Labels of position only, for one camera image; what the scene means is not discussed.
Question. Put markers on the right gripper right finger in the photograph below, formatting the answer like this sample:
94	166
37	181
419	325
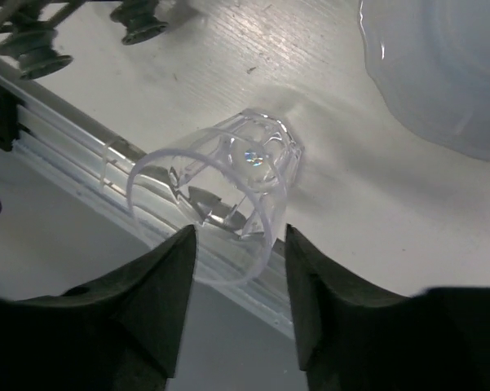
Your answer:
351	334

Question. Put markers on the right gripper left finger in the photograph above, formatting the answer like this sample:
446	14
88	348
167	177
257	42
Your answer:
121	331

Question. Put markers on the clear plastic cup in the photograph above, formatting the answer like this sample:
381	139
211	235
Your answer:
231	181

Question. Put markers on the light blue glass plate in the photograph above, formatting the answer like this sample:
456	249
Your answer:
430	61

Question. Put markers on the aluminium mounting rail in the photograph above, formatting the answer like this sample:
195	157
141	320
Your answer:
90	161

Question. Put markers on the grey wire dish rack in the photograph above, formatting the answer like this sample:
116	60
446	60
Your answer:
30	39

